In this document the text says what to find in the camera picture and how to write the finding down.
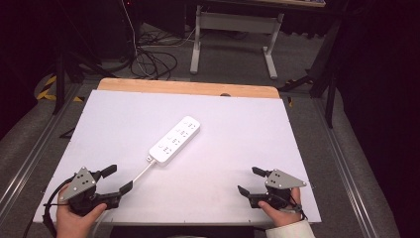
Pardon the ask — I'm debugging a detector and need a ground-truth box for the white metal desk frame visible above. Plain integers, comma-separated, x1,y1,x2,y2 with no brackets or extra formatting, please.
189,4,285,80

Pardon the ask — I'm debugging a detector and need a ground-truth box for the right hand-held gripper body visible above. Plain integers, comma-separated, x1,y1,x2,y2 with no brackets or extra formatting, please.
247,169,308,210

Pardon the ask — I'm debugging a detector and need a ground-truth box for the white table mat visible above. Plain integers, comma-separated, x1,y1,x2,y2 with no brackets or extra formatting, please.
33,89,322,227

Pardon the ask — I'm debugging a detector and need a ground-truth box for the aluminium floor rail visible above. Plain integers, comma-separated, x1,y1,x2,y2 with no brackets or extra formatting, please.
313,98,380,238
0,83,82,212

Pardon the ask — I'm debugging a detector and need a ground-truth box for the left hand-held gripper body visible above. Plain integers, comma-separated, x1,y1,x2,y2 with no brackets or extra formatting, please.
58,166,123,218

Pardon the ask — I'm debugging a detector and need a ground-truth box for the yellow black floor tape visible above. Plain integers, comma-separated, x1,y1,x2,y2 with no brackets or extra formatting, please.
35,74,85,103

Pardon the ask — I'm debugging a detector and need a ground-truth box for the white power strip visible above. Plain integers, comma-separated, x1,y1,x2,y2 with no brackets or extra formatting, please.
147,115,201,168

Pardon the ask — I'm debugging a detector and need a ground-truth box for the white floor cable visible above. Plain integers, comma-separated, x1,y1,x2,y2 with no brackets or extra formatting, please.
122,0,148,77

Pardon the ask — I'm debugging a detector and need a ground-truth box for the person's left hand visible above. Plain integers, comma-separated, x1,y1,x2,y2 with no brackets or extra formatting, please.
55,185,109,238

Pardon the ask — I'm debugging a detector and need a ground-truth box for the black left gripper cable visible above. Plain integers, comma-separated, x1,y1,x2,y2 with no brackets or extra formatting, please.
42,177,75,238

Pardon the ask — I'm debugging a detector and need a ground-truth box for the thin black right gripper cable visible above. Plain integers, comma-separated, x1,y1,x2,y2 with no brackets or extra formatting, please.
276,192,309,222

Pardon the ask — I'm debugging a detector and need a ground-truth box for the black metal stand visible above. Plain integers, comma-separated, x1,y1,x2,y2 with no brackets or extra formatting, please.
52,33,117,115
278,19,345,129

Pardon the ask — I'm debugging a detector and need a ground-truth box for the tangle of black floor cables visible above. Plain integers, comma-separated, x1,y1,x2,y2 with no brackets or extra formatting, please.
130,31,179,81

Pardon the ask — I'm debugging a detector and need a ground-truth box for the white power strip cable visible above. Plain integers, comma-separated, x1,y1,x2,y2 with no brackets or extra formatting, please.
92,158,157,238

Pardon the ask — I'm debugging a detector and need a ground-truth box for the person's right hand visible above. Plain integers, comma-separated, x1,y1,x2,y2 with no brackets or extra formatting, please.
258,186,303,228

